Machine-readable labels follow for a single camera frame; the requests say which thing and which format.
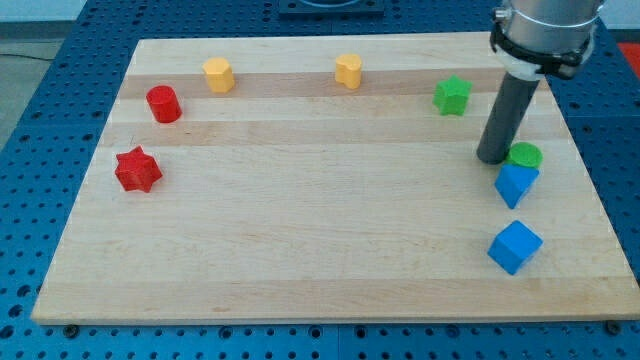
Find blue triangle block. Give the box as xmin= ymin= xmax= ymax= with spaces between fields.
xmin=494 ymin=164 xmax=540 ymax=209

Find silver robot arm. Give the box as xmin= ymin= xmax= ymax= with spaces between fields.
xmin=490 ymin=0 xmax=605 ymax=81

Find blue cube block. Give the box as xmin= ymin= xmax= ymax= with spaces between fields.
xmin=487 ymin=220 xmax=543 ymax=275

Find wooden board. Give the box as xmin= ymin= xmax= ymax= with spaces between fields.
xmin=31 ymin=32 xmax=639 ymax=325

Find yellow heart block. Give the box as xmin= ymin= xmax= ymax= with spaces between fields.
xmin=334 ymin=54 xmax=362 ymax=89

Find yellow hexagon block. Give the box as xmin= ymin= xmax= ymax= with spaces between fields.
xmin=202 ymin=57 xmax=235 ymax=93

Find green star block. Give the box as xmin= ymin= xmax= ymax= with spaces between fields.
xmin=433 ymin=75 xmax=473 ymax=116

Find red cylinder block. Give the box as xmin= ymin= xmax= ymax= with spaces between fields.
xmin=146 ymin=85 xmax=182 ymax=124

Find red star block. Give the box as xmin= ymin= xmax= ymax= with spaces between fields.
xmin=115 ymin=146 xmax=163 ymax=193

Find green cylinder block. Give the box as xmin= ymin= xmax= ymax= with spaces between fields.
xmin=505 ymin=142 xmax=543 ymax=169

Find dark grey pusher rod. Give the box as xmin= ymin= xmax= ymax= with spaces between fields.
xmin=476 ymin=73 xmax=539 ymax=165

